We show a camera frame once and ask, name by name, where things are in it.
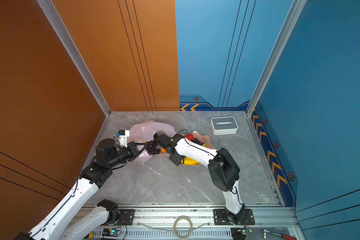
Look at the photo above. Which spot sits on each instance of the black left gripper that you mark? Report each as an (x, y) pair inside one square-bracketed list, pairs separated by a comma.
[(133, 150)]

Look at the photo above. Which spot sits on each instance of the pink plastic bag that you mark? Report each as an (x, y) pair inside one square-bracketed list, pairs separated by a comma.
[(144, 132)]

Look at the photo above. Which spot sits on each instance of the yellow banana bunch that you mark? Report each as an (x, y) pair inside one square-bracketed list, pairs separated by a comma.
[(190, 162)]

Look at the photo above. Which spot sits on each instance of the dark purple grape bunch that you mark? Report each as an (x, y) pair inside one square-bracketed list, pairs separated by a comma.
[(197, 141)]

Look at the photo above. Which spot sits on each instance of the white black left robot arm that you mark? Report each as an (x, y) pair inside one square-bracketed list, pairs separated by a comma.
[(55, 226)]

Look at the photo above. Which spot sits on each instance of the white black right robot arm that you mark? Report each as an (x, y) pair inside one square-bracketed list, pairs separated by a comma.
[(224, 172)]

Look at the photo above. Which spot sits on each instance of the red apple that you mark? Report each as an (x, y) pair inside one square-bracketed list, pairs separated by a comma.
[(190, 137)]

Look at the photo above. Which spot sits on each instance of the beige fruit plate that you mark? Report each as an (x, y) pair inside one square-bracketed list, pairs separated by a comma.
[(207, 141)]

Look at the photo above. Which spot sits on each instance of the white grey tissue box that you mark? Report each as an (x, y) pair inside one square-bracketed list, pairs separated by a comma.
[(224, 126)]

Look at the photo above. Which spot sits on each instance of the green circuit board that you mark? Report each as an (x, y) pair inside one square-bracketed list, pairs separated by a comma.
[(113, 232)]

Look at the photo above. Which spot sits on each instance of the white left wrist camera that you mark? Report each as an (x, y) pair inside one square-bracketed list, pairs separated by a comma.
[(121, 137)]

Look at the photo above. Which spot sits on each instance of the aluminium front rail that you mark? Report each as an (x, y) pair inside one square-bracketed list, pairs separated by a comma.
[(199, 222)]

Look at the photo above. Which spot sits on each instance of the red handled tool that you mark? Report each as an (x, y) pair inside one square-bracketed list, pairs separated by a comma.
[(266, 232)]

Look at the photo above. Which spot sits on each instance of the aluminium corner post left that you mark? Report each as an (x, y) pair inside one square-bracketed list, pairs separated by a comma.
[(63, 34)]

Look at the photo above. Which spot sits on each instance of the aluminium corner post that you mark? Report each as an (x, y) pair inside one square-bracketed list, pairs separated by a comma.
[(283, 36), (63, 34)]

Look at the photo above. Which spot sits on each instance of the aluminium corner post right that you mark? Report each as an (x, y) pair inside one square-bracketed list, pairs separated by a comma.
[(283, 36)]

